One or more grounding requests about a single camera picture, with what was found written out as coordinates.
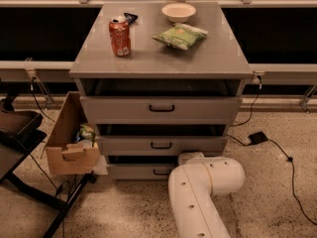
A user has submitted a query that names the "green packet in box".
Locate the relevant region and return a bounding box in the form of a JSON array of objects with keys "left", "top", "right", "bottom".
[{"left": 79, "top": 124, "right": 95, "bottom": 142}]

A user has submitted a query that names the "orange soda can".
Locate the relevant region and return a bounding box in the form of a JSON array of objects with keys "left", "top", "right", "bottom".
[{"left": 109, "top": 16, "right": 131, "bottom": 57}]

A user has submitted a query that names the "black cable left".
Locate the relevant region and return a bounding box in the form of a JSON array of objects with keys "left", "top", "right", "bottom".
[{"left": 29, "top": 76, "right": 72, "bottom": 238}]

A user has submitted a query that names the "dark blue snack wrapper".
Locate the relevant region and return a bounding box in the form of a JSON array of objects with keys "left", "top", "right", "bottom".
[{"left": 124, "top": 13, "right": 138, "bottom": 25}]

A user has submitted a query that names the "grey middle drawer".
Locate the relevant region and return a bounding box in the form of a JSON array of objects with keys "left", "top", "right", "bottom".
[{"left": 96, "top": 136, "right": 228, "bottom": 156}]

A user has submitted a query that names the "black cable right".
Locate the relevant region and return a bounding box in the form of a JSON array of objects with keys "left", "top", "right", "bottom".
[{"left": 227, "top": 72, "right": 317, "bottom": 227}]

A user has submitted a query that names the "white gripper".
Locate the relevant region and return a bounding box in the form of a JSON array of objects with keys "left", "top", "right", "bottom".
[{"left": 177, "top": 152, "right": 204, "bottom": 166}]

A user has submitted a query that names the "grey drawer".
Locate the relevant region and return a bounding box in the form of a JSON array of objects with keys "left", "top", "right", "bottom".
[
  {"left": 107, "top": 156, "right": 177, "bottom": 180},
  {"left": 96, "top": 136, "right": 228, "bottom": 156},
  {"left": 80, "top": 96, "right": 241, "bottom": 125}
]

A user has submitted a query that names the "grey drawer cabinet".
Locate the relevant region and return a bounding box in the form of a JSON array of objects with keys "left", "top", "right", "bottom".
[{"left": 68, "top": 1, "right": 255, "bottom": 177}]

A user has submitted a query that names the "white bowl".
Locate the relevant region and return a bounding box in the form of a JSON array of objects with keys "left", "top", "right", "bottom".
[{"left": 161, "top": 3, "right": 196, "bottom": 23}]

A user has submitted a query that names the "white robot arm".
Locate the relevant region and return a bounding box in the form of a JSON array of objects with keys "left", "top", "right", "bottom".
[{"left": 168, "top": 152, "right": 245, "bottom": 238}]

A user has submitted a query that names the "black power adapter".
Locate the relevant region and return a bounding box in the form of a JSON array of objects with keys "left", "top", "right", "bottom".
[{"left": 249, "top": 132, "right": 268, "bottom": 145}]

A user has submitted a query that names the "black cable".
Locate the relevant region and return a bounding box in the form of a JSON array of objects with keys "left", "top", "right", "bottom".
[
  {"left": 227, "top": 72, "right": 317, "bottom": 227},
  {"left": 29, "top": 76, "right": 72, "bottom": 238}
]

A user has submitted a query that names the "cardboard box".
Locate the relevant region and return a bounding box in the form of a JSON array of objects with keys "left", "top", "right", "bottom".
[{"left": 46, "top": 92, "right": 100, "bottom": 175}]

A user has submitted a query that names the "grey top drawer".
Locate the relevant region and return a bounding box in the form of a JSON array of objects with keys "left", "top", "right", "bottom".
[{"left": 80, "top": 96, "right": 241, "bottom": 125}]

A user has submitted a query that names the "green chip bag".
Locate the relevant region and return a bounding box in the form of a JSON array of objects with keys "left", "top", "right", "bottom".
[{"left": 153, "top": 23, "right": 208, "bottom": 51}]

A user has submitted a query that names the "grey bottom drawer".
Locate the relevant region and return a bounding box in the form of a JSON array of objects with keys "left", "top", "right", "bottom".
[{"left": 107, "top": 156, "right": 177, "bottom": 180}]

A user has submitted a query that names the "grey metal railing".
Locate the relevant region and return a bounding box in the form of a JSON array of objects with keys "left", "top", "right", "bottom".
[{"left": 0, "top": 0, "right": 317, "bottom": 114}]

